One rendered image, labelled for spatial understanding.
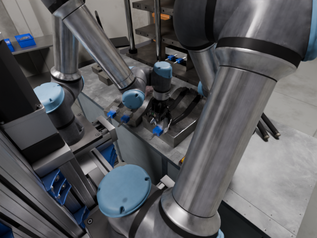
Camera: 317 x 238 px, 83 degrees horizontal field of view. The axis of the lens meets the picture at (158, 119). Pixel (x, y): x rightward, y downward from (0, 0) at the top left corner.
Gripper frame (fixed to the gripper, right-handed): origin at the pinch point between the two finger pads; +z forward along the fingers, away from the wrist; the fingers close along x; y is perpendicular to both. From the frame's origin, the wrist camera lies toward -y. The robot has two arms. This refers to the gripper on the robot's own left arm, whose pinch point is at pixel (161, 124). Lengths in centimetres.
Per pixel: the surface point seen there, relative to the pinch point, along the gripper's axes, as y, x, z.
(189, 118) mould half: -19.8, 7.0, 5.4
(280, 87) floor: -262, 57, 84
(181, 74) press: -82, -33, 16
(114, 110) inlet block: 0.1, -37.3, 9.1
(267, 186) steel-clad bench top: -7, 57, 11
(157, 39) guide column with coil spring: -90, -68, -5
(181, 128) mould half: -9.3, 7.8, 5.0
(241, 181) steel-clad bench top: -2.0, 46.3, 11.6
